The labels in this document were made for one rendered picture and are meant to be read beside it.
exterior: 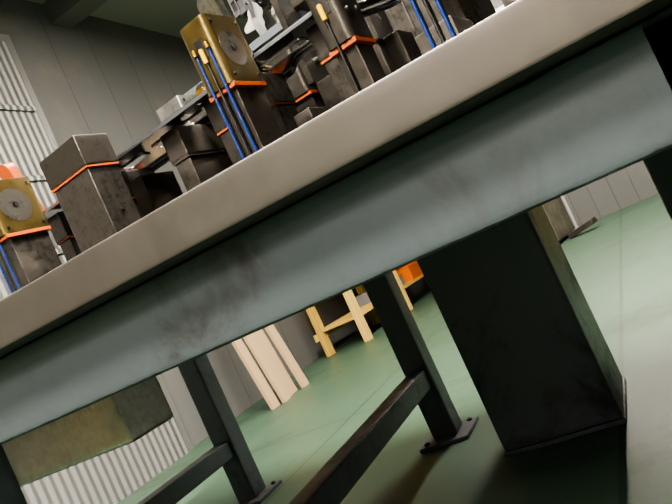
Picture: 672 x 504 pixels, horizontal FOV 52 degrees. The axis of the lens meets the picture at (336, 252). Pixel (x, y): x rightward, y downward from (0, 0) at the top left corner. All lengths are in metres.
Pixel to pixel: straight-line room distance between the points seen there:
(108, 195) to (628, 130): 1.04
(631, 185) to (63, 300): 7.05
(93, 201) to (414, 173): 0.93
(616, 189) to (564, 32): 7.04
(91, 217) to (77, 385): 0.70
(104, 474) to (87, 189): 2.67
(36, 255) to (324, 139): 1.12
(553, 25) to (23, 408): 0.59
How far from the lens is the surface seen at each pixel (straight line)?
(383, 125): 0.46
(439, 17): 0.90
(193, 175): 1.37
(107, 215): 1.33
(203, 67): 1.12
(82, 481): 3.78
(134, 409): 1.06
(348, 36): 0.99
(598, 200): 7.48
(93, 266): 0.60
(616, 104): 0.48
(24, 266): 1.52
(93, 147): 1.37
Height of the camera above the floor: 0.60
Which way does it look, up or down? 2 degrees up
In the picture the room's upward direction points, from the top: 25 degrees counter-clockwise
